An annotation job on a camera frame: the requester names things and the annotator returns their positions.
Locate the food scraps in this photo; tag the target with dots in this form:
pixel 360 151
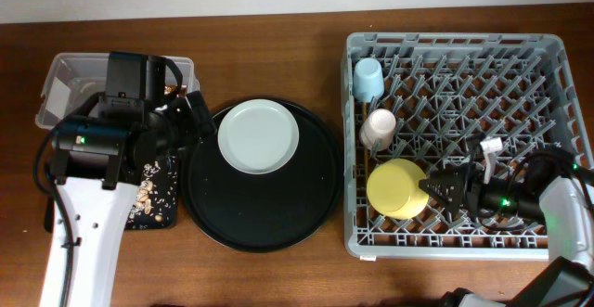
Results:
pixel 148 195

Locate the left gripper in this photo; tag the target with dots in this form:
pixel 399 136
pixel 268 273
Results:
pixel 198 112

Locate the black rectangular tray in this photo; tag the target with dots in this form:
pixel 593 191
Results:
pixel 160 205

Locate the gold snack wrapper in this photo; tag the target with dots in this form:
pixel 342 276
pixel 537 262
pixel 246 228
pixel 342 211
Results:
pixel 175 90

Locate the clear plastic bin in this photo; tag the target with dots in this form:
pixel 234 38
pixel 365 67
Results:
pixel 122 87

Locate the grey plate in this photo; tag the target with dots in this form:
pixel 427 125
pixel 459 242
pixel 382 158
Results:
pixel 258 136

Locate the pink cup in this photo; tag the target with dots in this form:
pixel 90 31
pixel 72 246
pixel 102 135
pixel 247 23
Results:
pixel 378 128

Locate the round black tray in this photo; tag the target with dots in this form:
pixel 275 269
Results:
pixel 266 212

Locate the white label on bin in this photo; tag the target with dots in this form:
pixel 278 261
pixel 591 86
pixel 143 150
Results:
pixel 58 98

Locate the yellow bowl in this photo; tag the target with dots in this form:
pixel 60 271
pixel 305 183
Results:
pixel 393 189

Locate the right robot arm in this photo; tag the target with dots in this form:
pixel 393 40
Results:
pixel 546 187

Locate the grey dishwasher rack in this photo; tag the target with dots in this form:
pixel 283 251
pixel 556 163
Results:
pixel 443 89

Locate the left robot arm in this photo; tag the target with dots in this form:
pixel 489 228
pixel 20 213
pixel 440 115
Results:
pixel 116 124

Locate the blue cup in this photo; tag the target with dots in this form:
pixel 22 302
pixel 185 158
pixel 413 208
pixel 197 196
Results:
pixel 368 80

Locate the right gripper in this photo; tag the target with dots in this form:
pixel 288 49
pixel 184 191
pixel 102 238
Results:
pixel 466 185

